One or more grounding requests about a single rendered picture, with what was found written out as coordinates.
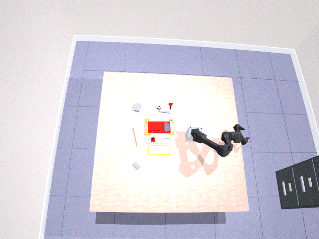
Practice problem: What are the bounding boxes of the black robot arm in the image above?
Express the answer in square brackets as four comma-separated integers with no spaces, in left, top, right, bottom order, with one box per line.
[191,128,242,157]

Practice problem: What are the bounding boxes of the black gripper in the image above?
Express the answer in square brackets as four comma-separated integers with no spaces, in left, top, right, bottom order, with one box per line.
[233,124,250,145]

